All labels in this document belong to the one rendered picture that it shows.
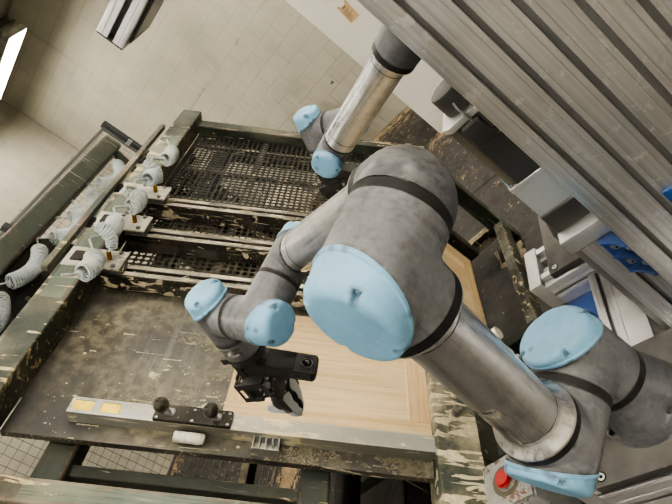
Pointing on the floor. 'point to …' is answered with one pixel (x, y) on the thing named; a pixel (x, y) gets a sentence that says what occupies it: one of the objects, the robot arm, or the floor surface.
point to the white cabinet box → (411, 87)
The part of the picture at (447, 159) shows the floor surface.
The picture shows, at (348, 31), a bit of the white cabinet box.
